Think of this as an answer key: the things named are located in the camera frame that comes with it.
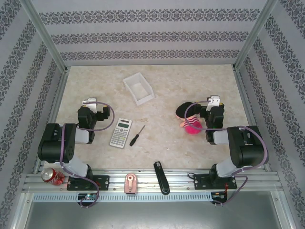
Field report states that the black handled screwdriver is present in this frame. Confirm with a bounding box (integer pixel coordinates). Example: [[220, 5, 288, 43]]
[[129, 125, 146, 146]]

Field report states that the red soda can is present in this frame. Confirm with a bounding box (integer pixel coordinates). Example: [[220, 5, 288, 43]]
[[41, 167, 65, 187]]

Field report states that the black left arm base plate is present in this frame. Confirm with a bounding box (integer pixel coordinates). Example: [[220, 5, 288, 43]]
[[66, 175, 111, 191]]

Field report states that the pink pencil sharpener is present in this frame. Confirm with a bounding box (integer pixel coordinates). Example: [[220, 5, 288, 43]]
[[124, 173, 138, 194]]

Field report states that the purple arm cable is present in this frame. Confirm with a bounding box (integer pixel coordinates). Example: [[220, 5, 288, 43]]
[[59, 101, 115, 209], [184, 100, 269, 207]]

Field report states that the aluminium frame post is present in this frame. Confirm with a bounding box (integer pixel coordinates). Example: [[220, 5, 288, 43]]
[[233, 0, 279, 71]]

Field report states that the aluminium front rail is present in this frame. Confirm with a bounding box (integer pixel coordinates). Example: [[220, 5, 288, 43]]
[[22, 168, 283, 193]]

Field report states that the slotted grey cable duct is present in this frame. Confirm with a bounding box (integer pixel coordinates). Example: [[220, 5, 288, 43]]
[[32, 192, 213, 202]]

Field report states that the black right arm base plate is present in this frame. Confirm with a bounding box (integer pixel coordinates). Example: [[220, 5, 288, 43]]
[[193, 175, 238, 191]]

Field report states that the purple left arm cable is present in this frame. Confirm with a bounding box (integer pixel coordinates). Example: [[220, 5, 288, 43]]
[[59, 101, 115, 209]]

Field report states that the white plastic bin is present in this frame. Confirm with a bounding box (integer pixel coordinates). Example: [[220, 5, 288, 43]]
[[122, 73, 156, 106]]

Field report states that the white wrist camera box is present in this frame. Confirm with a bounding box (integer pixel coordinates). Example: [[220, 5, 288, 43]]
[[82, 97, 98, 114], [205, 95, 221, 112]]

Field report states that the pink doll with black hair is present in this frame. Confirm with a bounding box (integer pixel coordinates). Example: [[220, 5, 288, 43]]
[[175, 102, 203, 136]]

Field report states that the black stapler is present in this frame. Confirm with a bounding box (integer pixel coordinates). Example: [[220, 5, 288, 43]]
[[153, 161, 171, 196]]

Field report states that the small circuit board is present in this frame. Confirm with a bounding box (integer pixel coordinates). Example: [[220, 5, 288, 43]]
[[78, 193, 99, 201], [211, 191, 228, 200]]

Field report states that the white scientific calculator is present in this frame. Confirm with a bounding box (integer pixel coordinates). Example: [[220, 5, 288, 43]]
[[109, 117, 133, 148]]

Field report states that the aluminium side rail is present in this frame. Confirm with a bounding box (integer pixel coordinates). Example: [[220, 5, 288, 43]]
[[233, 68, 272, 172], [32, 68, 70, 174]]

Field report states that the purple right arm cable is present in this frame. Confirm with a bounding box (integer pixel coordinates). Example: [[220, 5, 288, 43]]
[[184, 100, 269, 207]]

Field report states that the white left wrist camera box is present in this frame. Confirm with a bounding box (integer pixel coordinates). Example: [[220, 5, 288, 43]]
[[82, 97, 98, 114]]

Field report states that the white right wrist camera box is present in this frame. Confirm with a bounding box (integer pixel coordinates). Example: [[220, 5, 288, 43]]
[[205, 95, 221, 112]]

